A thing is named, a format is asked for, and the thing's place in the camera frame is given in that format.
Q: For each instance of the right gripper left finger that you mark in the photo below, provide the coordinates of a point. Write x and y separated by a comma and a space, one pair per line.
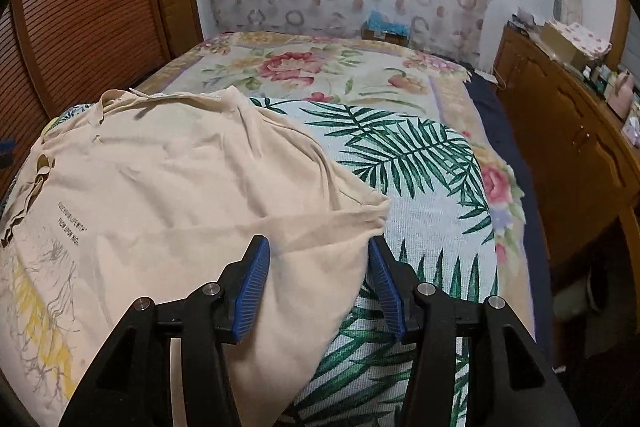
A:
128, 381

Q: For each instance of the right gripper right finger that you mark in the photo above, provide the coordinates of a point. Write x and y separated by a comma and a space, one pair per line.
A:
510, 381

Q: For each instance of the peach printed t-shirt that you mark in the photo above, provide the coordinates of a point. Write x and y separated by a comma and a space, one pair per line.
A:
154, 196

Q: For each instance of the wooden louvered wardrobe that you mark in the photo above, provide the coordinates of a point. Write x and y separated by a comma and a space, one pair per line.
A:
59, 53

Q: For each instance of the wooden sideboard cabinet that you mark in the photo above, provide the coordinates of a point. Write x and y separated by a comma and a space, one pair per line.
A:
585, 174

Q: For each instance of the floral blanket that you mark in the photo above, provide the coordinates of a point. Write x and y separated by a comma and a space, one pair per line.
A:
350, 71

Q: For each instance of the pink thermos jug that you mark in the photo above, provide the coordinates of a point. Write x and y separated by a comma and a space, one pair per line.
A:
622, 95

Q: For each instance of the cardboard box with floral cloth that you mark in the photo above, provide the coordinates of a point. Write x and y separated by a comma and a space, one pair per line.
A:
572, 44

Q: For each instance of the cardboard box with blue items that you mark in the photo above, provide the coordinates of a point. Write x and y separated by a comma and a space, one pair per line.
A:
378, 27

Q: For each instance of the small round white fan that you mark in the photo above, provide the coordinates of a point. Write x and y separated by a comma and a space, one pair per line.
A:
557, 9

